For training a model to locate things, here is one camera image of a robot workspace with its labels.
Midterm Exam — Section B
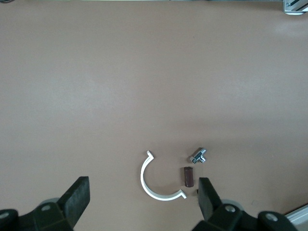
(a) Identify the silver metal tee fitting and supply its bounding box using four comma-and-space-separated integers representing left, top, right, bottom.
188, 147, 207, 164

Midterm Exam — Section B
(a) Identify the white half-ring pipe clamp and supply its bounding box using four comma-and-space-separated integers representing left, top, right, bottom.
140, 150, 188, 201

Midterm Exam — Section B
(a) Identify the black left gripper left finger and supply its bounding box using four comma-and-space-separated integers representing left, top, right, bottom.
0, 176, 91, 231

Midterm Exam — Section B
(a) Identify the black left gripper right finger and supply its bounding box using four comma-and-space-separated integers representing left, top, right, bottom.
192, 177, 296, 231

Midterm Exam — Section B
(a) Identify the aluminium frame profile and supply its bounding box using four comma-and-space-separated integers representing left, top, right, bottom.
281, 0, 308, 16

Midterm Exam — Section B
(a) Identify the brown cylindrical sleeve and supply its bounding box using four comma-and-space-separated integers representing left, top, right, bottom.
180, 166, 195, 188

